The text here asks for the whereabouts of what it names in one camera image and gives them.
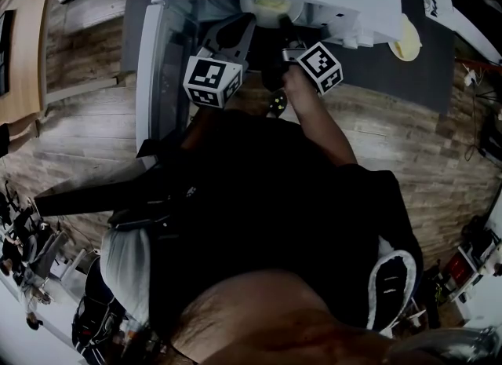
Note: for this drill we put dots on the person's black and white top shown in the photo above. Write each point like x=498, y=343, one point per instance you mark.
x=255, y=198

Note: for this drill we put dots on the dark grey table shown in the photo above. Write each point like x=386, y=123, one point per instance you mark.
x=392, y=81

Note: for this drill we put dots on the red panel box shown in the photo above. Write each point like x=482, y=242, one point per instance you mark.
x=457, y=267

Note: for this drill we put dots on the wooden coat rack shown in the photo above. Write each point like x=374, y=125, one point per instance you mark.
x=482, y=66

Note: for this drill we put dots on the grey office chair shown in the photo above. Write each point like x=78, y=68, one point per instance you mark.
x=47, y=253

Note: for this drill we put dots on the light wooden desk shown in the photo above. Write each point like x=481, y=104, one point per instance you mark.
x=27, y=41

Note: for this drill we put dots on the person's left forearm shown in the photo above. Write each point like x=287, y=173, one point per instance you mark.
x=196, y=128

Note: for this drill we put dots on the person's face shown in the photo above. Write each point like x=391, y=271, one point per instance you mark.
x=255, y=316

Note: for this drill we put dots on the person's right forearm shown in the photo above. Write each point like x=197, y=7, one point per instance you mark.
x=317, y=120

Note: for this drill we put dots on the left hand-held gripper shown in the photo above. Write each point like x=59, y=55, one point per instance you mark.
x=209, y=77

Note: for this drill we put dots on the grey head mount rim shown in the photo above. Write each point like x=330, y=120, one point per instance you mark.
x=443, y=345

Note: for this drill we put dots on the black picture frame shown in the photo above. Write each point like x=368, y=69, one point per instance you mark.
x=6, y=53

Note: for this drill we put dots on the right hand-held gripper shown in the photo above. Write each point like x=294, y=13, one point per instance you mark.
x=319, y=65

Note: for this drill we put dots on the black backpack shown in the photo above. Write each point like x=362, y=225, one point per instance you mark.
x=90, y=316

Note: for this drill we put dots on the black shoe with yellow dots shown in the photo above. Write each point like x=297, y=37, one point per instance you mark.
x=277, y=102

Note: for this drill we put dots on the white round plate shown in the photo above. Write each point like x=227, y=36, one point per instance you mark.
x=392, y=47
x=266, y=18

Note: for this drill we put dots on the white power strip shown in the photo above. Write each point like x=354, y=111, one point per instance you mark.
x=469, y=77

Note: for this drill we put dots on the black mounted phone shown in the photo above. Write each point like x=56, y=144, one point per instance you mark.
x=98, y=198

